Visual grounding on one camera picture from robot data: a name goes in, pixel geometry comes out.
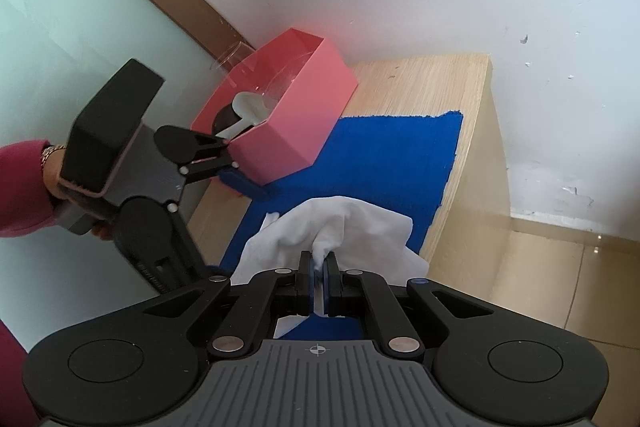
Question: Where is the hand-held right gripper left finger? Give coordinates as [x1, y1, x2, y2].
[134, 251, 318, 358]

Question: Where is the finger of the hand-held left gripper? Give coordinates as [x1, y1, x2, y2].
[179, 131, 269, 200]
[124, 207, 232, 299]

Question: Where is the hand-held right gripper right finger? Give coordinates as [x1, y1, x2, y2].
[322, 251, 506, 358]

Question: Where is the white cloth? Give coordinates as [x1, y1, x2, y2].
[231, 196, 431, 339]

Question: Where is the pink hexagonal box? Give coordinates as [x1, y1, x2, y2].
[190, 27, 360, 186]

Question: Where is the person's left forearm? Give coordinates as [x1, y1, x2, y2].
[0, 139, 62, 239]

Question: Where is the person's left hand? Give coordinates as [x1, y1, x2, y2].
[42, 156, 115, 243]

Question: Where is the silver wristwatch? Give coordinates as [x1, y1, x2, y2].
[39, 145, 67, 168]

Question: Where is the frosted glass panel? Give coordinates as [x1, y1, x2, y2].
[0, 0, 236, 338]

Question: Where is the clear glass cup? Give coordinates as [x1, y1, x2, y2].
[209, 41, 258, 76]

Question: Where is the blue mat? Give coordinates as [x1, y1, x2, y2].
[217, 109, 463, 343]

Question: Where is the person's red clothing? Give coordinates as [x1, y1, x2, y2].
[0, 321, 42, 427]

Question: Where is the wooden side table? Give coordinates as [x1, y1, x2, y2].
[185, 53, 512, 288]

